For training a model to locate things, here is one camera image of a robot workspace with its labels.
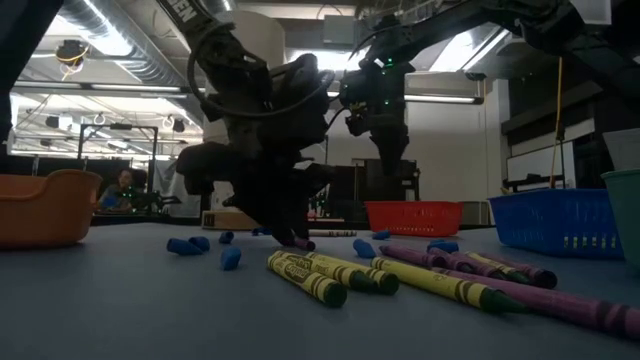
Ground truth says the black cabinet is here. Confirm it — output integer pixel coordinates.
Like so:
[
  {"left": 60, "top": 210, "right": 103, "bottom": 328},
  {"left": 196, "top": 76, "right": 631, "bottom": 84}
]
[{"left": 327, "top": 157, "right": 422, "bottom": 225}]

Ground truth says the silver ventilation duct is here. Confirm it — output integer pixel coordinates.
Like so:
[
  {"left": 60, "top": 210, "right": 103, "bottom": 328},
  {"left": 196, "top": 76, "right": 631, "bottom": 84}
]
[{"left": 59, "top": 0, "right": 206, "bottom": 89}]

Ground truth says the white shade table lamp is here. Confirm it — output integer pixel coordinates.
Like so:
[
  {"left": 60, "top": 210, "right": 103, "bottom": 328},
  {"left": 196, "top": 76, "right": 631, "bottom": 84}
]
[{"left": 201, "top": 9, "right": 287, "bottom": 232}]

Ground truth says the grey hanging sheet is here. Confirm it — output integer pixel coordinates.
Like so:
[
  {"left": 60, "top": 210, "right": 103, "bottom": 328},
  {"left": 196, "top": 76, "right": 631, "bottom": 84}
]
[{"left": 152, "top": 157, "right": 187, "bottom": 219}]

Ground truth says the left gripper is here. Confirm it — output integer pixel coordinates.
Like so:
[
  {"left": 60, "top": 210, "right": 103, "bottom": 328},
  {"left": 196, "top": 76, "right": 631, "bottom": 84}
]
[{"left": 175, "top": 52, "right": 336, "bottom": 246}]

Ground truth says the black metal frame stand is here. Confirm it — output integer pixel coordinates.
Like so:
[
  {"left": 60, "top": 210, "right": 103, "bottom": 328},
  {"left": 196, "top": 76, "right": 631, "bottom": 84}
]
[{"left": 77, "top": 123, "right": 160, "bottom": 216}]

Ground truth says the long ceiling light fixture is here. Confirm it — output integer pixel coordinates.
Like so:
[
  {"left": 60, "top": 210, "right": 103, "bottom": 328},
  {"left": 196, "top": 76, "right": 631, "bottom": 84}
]
[{"left": 404, "top": 88, "right": 485, "bottom": 105}]

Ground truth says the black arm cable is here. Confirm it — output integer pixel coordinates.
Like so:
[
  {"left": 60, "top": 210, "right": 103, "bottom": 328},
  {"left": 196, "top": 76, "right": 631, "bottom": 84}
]
[{"left": 187, "top": 22, "right": 337, "bottom": 120}]

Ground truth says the grey box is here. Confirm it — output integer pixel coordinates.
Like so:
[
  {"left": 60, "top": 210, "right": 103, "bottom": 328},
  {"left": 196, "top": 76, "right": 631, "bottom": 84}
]
[{"left": 462, "top": 200, "right": 492, "bottom": 228}]

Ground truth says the whiteboard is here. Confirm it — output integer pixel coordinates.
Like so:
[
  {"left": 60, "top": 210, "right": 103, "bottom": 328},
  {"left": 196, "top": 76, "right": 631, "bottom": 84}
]
[{"left": 506, "top": 141, "right": 577, "bottom": 196}]

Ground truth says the yellow-green crayon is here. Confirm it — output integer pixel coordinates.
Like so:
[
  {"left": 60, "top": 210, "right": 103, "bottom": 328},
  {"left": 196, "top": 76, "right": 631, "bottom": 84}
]
[
  {"left": 265, "top": 254, "right": 349, "bottom": 310},
  {"left": 467, "top": 251, "right": 540, "bottom": 287},
  {"left": 303, "top": 251, "right": 401, "bottom": 297},
  {"left": 277, "top": 250, "right": 380, "bottom": 294},
  {"left": 370, "top": 256, "right": 530, "bottom": 316}
]

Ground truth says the teal plastic bin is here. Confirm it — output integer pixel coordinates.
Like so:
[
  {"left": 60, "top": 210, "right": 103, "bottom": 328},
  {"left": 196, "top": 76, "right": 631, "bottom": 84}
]
[{"left": 600, "top": 168, "right": 640, "bottom": 274}]

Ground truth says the person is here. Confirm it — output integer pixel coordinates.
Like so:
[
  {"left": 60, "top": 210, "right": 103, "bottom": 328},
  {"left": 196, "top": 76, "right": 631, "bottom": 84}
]
[{"left": 97, "top": 168, "right": 149, "bottom": 214}]

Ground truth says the red slotted basket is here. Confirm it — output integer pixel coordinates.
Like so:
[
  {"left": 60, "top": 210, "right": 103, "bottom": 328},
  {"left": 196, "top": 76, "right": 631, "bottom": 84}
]
[{"left": 363, "top": 200, "right": 465, "bottom": 239}]

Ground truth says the blue slotted basket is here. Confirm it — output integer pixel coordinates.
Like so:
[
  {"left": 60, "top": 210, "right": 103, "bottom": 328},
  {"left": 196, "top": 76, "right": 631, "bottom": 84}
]
[{"left": 487, "top": 188, "right": 626, "bottom": 260}]

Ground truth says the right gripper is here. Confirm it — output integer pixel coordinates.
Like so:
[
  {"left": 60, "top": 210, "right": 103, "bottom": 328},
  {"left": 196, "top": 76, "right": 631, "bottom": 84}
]
[{"left": 342, "top": 59, "right": 416, "bottom": 176}]

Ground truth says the orange plastic bin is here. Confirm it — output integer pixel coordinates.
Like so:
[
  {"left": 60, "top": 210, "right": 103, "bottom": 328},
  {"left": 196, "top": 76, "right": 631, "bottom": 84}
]
[{"left": 0, "top": 169, "right": 104, "bottom": 252}]

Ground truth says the black ceiling reel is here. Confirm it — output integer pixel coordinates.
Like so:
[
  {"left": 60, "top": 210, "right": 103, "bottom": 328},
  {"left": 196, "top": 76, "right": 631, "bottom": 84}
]
[{"left": 53, "top": 38, "right": 91, "bottom": 82}]

